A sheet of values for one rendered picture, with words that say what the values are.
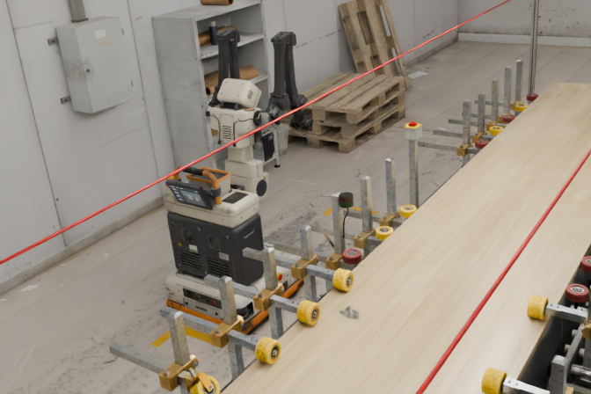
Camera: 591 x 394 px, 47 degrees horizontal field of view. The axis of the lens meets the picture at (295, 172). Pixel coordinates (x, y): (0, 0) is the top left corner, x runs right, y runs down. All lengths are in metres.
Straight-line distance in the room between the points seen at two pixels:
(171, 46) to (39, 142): 1.30
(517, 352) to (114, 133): 3.79
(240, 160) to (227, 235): 0.50
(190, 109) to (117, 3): 0.98
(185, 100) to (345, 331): 3.44
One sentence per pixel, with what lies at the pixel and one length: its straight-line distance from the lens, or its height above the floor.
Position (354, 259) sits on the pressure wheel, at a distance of 2.92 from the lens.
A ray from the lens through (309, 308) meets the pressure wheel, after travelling 2.49.
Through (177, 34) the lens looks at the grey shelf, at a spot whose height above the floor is 1.42.
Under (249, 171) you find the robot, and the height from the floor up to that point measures 0.86.
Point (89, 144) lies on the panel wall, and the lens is 5.29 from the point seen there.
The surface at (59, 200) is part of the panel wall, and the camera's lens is 5.20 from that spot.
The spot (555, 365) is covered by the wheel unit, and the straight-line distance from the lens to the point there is 2.05.
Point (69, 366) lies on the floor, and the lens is 4.19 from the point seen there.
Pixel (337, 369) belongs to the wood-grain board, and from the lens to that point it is 2.33.
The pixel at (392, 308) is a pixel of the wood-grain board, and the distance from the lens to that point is 2.60.
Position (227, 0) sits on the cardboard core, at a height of 1.60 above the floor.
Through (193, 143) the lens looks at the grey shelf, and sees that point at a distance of 5.68.
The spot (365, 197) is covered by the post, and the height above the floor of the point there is 1.04.
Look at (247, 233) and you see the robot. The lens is 3.84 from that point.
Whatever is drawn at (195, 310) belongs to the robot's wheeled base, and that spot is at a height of 0.12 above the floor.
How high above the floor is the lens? 2.36
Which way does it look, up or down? 22 degrees down
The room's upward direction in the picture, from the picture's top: 5 degrees counter-clockwise
